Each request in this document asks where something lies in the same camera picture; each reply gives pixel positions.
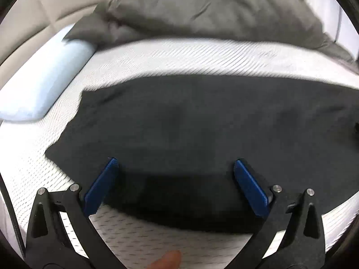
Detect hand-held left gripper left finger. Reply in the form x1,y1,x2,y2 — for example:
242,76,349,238
25,158,120,269

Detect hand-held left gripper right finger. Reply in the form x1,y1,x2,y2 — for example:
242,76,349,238
234,158,326,269

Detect black pants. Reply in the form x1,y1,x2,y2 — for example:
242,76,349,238
45,74,359,234

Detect person's left hand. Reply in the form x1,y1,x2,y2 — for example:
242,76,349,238
146,251,182,269

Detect light blue pillow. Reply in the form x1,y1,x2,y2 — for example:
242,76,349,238
0,24,96,121

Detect honeycomb pattern mattress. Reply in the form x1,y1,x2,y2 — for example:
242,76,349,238
0,38,359,269

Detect grey duvet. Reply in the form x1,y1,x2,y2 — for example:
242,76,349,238
66,0,357,65

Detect beige padded headboard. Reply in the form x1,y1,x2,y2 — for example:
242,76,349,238
0,0,135,65

